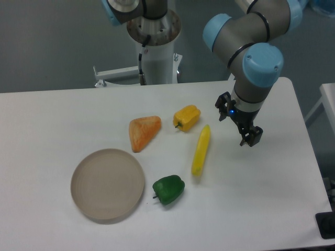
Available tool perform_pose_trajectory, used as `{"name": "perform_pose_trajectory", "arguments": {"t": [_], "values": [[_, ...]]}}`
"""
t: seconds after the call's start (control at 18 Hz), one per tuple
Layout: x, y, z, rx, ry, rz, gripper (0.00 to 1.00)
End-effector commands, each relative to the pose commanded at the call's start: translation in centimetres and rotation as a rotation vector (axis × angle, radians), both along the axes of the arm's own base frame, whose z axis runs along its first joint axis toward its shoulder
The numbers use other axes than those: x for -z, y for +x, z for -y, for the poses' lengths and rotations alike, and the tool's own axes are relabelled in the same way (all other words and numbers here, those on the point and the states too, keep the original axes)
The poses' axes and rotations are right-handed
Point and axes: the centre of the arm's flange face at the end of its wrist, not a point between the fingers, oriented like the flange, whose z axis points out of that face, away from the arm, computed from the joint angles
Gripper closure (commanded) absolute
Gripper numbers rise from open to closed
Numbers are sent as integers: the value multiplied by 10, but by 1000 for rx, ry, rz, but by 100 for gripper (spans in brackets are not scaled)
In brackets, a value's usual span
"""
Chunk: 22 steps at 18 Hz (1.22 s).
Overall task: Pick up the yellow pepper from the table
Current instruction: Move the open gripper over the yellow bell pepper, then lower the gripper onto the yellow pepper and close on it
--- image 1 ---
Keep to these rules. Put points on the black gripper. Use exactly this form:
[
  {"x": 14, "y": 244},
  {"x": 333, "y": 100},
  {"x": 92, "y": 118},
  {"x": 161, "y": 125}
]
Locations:
[{"x": 251, "y": 134}]

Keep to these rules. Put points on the yellow bell pepper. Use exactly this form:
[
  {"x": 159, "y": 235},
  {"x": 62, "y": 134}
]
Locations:
[{"x": 186, "y": 118}]

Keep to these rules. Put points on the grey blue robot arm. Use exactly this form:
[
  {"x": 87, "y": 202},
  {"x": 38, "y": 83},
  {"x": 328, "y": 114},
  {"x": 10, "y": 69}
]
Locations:
[{"x": 242, "y": 44}]

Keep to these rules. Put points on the green bell pepper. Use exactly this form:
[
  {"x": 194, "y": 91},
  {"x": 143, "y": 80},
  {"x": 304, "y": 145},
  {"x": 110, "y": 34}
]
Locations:
[{"x": 168, "y": 189}]

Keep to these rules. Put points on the yellow corn cob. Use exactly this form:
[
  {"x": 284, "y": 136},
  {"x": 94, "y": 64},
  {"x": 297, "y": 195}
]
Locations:
[{"x": 201, "y": 151}]

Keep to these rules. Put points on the white side table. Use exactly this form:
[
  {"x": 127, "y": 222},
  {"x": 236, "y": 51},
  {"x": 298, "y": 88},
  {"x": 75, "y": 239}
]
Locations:
[{"x": 326, "y": 101}]

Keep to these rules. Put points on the orange triangular sandwich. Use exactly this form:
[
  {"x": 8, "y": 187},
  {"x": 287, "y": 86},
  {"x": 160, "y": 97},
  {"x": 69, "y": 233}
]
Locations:
[{"x": 142, "y": 131}]

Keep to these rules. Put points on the black device at edge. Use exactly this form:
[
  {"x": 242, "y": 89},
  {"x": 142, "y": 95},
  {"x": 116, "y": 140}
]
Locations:
[{"x": 325, "y": 222}]

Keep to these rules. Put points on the blue plastic bag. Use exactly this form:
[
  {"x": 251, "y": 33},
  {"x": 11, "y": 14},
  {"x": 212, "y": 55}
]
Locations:
[{"x": 323, "y": 7}]

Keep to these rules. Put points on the beige round plate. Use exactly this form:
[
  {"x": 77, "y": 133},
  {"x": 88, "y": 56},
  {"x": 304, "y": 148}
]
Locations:
[{"x": 107, "y": 185}]

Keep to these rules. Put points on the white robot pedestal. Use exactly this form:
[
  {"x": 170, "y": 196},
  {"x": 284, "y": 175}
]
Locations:
[{"x": 157, "y": 61}]

